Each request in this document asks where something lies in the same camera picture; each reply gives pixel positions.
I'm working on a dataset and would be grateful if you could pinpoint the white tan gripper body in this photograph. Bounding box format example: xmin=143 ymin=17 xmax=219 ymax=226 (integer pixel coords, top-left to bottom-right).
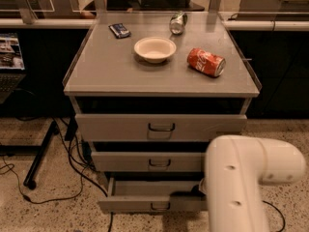
xmin=198 ymin=179 xmax=207 ymax=194

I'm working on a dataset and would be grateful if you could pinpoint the red cola can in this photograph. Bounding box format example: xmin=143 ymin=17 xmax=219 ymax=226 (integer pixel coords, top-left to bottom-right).
xmin=187 ymin=48 xmax=226 ymax=77

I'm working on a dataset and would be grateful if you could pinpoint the black cable on left floor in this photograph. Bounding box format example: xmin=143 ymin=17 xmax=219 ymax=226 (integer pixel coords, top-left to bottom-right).
xmin=0 ymin=117 xmax=114 ymax=232

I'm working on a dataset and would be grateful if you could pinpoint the grey drawer cabinet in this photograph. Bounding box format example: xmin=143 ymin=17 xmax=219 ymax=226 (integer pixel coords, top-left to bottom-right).
xmin=62 ymin=11 xmax=263 ymax=201

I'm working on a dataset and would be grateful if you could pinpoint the black cable on floor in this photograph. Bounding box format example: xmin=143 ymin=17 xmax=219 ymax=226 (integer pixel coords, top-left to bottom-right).
xmin=0 ymin=117 xmax=114 ymax=232
xmin=262 ymin=199 xmax=287 ymax=232

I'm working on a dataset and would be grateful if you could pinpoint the grey top drawer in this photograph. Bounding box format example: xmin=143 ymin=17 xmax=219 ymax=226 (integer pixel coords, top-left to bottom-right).
xmin=75 ymin=114 xmax=247 ymax=142

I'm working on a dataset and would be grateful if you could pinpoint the black laptop on left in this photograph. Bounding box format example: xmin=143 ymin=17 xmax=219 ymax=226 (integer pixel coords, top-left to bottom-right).
xmin=0 ymin=33 xmax=27 ymax=103

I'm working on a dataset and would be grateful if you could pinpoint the white horizontal rail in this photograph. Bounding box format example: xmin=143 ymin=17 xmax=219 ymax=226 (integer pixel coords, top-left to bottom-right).
xmin=0 ymin=18 xmax=309 ymax=32

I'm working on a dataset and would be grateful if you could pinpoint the black stand leg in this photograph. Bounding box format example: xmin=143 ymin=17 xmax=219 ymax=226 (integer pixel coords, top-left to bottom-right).
xmin=0 ymin=121 xmax=59 ymax=189

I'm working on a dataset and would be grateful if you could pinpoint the blue snack packet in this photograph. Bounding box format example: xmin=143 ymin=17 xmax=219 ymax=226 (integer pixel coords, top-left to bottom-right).
xmin=109 ymin=23 xmax=131 ymax=39

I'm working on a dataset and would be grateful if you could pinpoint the grey bottom drawer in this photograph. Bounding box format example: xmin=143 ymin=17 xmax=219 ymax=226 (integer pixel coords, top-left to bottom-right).
xmin=98 ymin=178 xmax=207 ymax=213

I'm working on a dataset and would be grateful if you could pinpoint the grey drawer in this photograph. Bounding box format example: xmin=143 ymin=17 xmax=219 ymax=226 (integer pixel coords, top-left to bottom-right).
xmin=75 ymin=114 xmax=247 ymax=142
xmin=98 ymin=178 xmax=207 ymax=213
xmin=92 ymin=152 xmax=206 ymax=172

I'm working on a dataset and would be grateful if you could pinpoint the grey middle drawer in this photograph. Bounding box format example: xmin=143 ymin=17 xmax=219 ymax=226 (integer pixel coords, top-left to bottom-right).
xmin=92 ymin=152 xmax=206 ymax=172

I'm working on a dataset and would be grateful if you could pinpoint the green silver soda can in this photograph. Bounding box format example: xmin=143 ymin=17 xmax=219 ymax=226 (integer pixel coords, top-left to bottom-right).
xmin=169 ymin=11 xmax=187 ymax=35

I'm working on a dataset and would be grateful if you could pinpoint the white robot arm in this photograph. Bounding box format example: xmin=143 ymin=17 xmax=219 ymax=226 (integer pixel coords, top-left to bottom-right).
xmin=201 ymin=135 xmax=306 ymax=232

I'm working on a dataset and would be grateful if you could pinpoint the white paper bowl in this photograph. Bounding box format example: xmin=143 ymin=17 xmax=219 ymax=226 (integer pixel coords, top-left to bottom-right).
xmin=134 ymin=37 xmax=177 ymax=64

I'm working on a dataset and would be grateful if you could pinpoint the black cable on right floor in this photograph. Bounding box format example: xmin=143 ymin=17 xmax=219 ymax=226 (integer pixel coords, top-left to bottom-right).
xmin=262 ymin=199 xmax=287 ymax=232

